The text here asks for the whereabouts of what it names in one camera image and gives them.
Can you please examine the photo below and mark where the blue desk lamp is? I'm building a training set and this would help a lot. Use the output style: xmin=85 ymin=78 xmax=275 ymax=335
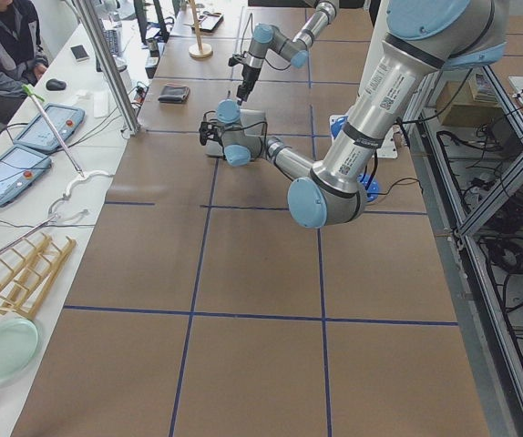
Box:
xmin=329 ymin=115 xmax=380 ymax=202

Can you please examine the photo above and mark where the teach pendant tablet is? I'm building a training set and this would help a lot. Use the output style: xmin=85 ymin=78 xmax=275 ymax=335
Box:
xmin=13 ymin=103 xmax=86 ymax=153
xmin=0 ymin=145 xmax=51 ymax=207

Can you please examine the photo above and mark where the aluminium frame post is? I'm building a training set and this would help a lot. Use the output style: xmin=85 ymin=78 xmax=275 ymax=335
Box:
xmin=74 ymin=0 xmax=140 ymax=136

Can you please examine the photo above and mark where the wooden mug tree stand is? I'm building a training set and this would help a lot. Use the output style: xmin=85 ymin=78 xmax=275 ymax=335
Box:
xmin=188 ymin=0 xmax=213 ymax=60

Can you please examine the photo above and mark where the white smartphone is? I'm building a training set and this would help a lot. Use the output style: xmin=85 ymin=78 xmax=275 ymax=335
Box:
xmin=70 ymin=45 xmax=89 ymax=62

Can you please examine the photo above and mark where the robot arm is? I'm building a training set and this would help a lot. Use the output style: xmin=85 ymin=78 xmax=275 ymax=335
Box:
xmin=229 ymin=1 xmax=340 ymax=105
xmin=199 ymin=1 xmax=509 ymax=229

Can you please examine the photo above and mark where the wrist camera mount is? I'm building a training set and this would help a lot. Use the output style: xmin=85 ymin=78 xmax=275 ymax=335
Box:
xmin=199 ymin=118 xmax=222 ymax=146
xmin=228 ymin=52 xmax=249 ymax=67

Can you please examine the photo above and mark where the teach pendant tablet far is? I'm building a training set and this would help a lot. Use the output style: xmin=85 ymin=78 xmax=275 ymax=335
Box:
xmin=13 ymin=103 xmax=86 ymax=153

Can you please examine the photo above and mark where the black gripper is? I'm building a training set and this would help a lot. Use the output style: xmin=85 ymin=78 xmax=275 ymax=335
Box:
xmin=236 ymin=65 xmax=258 ymax=101

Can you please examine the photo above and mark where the teach pendant tablet near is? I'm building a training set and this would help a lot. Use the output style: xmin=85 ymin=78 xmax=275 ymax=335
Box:
xmin=0 ymin=145 xmax=51 ymax=207

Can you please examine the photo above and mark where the grey pink folded cloth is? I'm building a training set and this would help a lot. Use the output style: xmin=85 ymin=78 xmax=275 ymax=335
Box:
xmin=158 ymin=84 xmax=190 ymax=104

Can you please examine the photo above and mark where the green plate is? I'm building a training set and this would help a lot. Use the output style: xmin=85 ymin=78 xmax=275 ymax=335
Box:
xmin=0 ymin=318 xmax=39 ymax=381

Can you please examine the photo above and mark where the seated person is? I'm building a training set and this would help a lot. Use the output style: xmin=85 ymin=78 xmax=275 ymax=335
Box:
xmin=0 ymin=0 xmax=49 ymax=124

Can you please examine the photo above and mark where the black computer mouse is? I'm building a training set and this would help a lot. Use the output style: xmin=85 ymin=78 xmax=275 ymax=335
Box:
xmin=46 ymin=78 xmax=67 ymax=91

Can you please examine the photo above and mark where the wooden dish rack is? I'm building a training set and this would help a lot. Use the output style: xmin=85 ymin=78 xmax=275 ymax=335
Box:
xmin=0 ymin=233 xmax=77 ymax=320

